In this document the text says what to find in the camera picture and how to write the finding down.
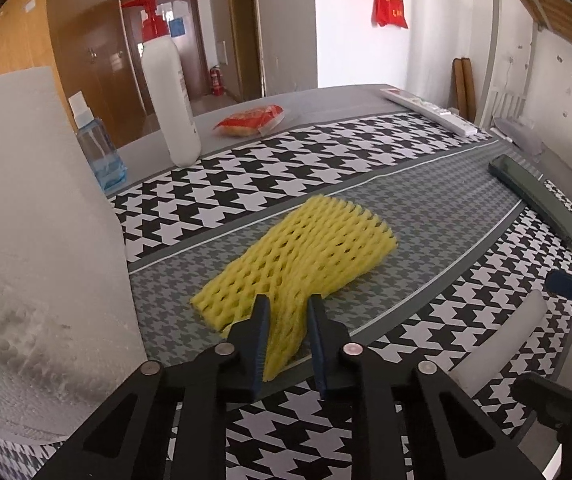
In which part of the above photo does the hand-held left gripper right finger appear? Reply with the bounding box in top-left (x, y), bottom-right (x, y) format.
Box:
top-left (307, 294), bottom-right (557, 480)

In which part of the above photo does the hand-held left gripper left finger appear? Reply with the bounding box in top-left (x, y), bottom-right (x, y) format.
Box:
top-left (30, 294), bottom-right (273, 480)

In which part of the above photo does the yellow foam net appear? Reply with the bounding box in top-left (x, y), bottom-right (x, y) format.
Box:
top-left (190, 196), bottom-right (397, 382)

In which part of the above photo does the long white foam sheet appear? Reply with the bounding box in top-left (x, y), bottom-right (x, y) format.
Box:
top-left (453, 290), bottom-right (550, 397)

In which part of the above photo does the black phone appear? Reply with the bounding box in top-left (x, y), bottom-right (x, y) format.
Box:
top-left (520, 179), bottom-right (572, 249)

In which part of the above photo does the dark green phone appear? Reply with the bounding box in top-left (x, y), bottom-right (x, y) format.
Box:
top-left (488, 154), bottom-right (546, 195)

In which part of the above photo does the grey pillow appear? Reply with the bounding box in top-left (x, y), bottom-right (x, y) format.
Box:
top-left (491, 117), bottom-right (543, 162)

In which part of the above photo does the red snack packet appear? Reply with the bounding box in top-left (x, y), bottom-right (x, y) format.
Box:
top-left (213, 104), bottom-right (287, 138)

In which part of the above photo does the white power strip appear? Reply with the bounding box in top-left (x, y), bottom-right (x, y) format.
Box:
top-left (380, 87), bottom-right (479, 137)

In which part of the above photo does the white paper towel roll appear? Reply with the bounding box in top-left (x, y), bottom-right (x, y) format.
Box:
top-left (0, 66), bottom-right (150, 444)

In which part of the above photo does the clear blue bottle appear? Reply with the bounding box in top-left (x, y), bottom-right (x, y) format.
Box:
top-left (68, 94), bottom-right (127, 192)

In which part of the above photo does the white spray bottle red nozzle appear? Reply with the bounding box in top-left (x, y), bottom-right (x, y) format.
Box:
top-left (120, 0), bottom-right (203, 167)

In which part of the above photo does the brown door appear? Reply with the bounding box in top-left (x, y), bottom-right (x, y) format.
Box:
top-left (118, 0), bottom-right (205, 107)

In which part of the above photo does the wooden wardrobe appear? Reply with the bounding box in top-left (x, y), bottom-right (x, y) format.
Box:
top-left (226, 0), bottom-right (267, 102)

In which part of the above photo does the wooden cabinet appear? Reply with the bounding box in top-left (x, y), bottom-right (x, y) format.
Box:
top-left (0, 0), bottom-right (147, 152)

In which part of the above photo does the white bunk bed frame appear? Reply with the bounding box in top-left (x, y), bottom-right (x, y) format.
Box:
top-left (491, 0), bottom-right (572, 127)

